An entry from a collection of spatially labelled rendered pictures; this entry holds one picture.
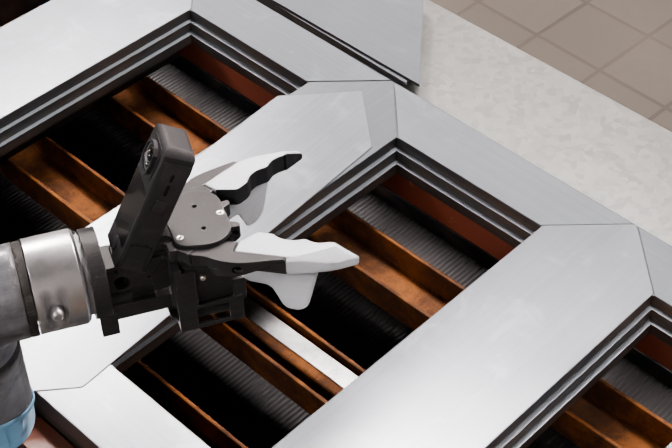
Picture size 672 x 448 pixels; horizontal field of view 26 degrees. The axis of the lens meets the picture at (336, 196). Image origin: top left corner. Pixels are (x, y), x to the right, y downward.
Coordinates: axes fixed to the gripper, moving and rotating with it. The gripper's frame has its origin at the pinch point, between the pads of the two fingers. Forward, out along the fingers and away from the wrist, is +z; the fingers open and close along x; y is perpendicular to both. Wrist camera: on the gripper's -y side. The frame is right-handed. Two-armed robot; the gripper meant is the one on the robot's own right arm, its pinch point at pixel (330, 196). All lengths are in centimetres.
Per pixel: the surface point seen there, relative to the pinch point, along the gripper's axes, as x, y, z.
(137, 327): -51, 52, -11
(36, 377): -47, 53, -25
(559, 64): -191, 121, 117
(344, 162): -72, 49, 23
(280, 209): -66, 50, 12
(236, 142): -81, 48, 10
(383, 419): -28, 56, 13
